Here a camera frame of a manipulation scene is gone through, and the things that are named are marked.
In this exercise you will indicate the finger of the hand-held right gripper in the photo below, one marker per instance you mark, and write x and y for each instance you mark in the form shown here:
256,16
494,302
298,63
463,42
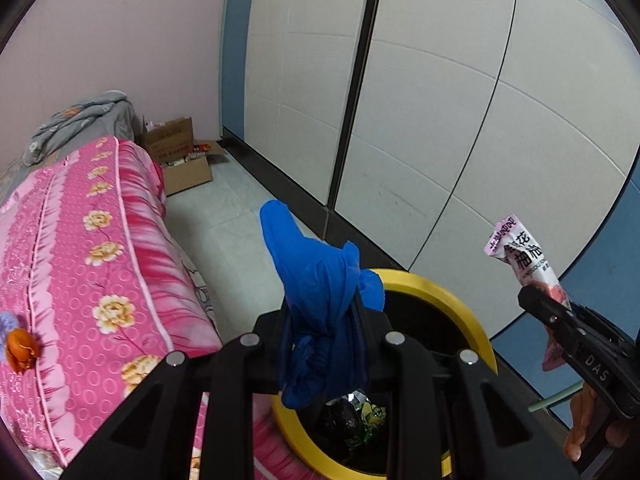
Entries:
597,322
545,310

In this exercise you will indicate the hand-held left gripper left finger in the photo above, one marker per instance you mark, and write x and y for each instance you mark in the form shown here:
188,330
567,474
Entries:
265,340

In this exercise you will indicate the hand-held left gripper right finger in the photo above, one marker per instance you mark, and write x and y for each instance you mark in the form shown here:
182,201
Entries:
380,345

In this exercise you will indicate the pink and white wrapper packet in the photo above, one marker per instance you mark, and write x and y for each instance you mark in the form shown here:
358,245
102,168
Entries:
530,255

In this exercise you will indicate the green snack packet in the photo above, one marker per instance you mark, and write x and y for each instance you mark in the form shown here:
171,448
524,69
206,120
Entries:
372,415

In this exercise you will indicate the yellow rimmed black trash bin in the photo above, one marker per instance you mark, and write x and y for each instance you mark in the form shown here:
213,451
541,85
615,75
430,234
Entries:
430,295

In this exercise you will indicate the blue rubber glove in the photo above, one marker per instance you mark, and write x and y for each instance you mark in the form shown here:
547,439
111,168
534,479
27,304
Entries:
310,280

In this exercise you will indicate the black plastic bag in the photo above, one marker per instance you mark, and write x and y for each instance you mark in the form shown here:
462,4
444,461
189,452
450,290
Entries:
342,417

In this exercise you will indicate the purple yarn ball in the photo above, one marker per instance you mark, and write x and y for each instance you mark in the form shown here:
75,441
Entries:
6,325

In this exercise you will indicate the person's right hand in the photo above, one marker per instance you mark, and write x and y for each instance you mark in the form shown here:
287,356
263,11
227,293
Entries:
580,420

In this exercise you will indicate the pale green stick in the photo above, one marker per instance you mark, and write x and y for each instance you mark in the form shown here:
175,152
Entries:
555,400

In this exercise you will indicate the open cardboard box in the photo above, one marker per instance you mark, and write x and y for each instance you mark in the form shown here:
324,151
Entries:
190,175

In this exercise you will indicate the pink floral bedsheet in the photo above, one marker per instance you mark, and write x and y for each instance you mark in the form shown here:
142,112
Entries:
75,260

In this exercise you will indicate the white and blue wardrobe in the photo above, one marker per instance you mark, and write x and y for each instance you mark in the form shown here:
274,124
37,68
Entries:
425,110

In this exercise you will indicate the orange crumpled plastic bag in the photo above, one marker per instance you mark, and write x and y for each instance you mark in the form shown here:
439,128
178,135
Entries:
22,347

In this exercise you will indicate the grey floral blanket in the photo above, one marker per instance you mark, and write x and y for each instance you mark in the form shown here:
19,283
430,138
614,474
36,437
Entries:
85,115

